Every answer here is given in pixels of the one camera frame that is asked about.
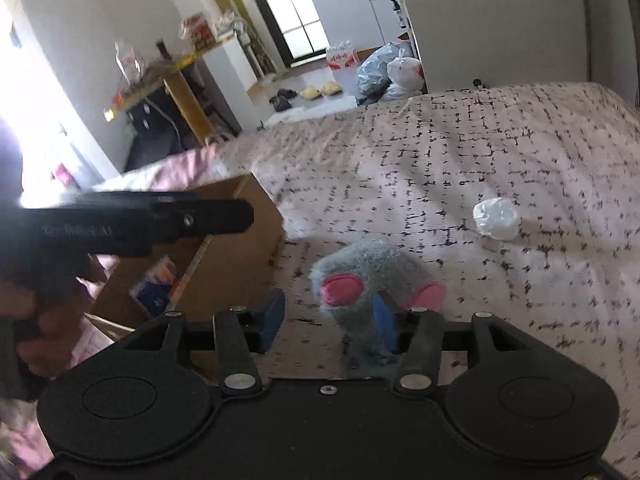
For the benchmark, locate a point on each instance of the black framed glass door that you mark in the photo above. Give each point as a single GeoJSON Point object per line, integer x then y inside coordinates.
{"type": "Point", "coordinates": [295, 28]}

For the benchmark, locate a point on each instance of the brown cardboard box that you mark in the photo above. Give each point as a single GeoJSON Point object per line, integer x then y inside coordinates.
{"type": "Point", "coordinates": [216, 272]}

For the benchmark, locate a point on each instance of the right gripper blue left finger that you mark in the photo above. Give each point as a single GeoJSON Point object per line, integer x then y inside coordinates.
{"type": "Point", "coordinates": [242, 332]}

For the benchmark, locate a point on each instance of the pink bed sheet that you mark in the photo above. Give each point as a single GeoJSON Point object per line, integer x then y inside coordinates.
{"type": "Point", "coordinates": [23, 448]}

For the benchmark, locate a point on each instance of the red white bottle pack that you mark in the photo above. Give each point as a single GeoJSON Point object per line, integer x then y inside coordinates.
{"type": "Point", "coordinates": [341, 56]}

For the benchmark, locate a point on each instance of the left yellow slipper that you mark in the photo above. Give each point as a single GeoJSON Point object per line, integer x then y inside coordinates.
{"type": "Point", "coordinates": [310, 93]}

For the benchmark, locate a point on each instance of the right yellow slipper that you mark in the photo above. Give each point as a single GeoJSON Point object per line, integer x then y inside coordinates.
{"type": "Point", "coordinates": [331, 88]}

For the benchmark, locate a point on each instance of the yellow slipper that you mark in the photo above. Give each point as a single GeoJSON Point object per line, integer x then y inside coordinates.
{"type": "Point", "coordinates": [310, 93]}
{"type": "Point", "coordinates": [331, 88]}

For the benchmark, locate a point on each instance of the clear plastic water bottle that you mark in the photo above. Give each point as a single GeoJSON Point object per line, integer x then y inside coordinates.
{"type": "Point", "coordinates": [130, 62]}

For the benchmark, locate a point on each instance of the white red plastic bag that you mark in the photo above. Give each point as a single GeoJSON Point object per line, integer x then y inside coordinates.
{"type": "Point", "coordinates": [406, 79]}

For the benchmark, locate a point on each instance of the white floor mat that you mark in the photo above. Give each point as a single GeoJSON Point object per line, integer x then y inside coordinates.
{"type": "Point", "coordinates": [318, 109]}

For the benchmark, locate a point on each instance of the black speaker cabinet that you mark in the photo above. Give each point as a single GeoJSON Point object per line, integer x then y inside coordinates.
{"type": "Point", "coordinates": [159, 129]}

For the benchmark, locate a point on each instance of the black slippers pair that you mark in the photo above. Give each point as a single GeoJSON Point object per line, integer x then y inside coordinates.
{"type": "Point", "coordinates": [282, 100]}

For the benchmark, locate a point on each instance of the yellow-edged side table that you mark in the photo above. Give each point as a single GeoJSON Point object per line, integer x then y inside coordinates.
{"type": "Point", "coordinates": [166, 72]}

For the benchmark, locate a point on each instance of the white kitchen cabinet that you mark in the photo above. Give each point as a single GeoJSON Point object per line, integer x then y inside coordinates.
{"type": "Point", "coordinates": [365, 24]}

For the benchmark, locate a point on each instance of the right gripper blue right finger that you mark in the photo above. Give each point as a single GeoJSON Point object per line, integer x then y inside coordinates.
{"type": "Point", "coordinates": [416, 335]}

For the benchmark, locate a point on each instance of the patterned white bed cover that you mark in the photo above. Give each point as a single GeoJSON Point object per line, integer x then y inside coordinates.
{"type": "Point", "coordinates": [522, 200]}

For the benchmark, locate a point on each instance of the grey-blue garbage bag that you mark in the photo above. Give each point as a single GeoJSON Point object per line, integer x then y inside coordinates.
{"type": "Point", "coordinates": [372, 75]}

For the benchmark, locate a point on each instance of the white soft ball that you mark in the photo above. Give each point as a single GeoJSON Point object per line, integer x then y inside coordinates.
{"type": "Point", "coordinates": [497, 218]}

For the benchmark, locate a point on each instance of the grey pink plush mouse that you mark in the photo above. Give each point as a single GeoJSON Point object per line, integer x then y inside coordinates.
{"type": "Point", "coordinates": [362, 286]}

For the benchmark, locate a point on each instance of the person's left hand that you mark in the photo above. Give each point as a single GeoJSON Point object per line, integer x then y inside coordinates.
{"type": "Point", "coordinates": [60, 325]}

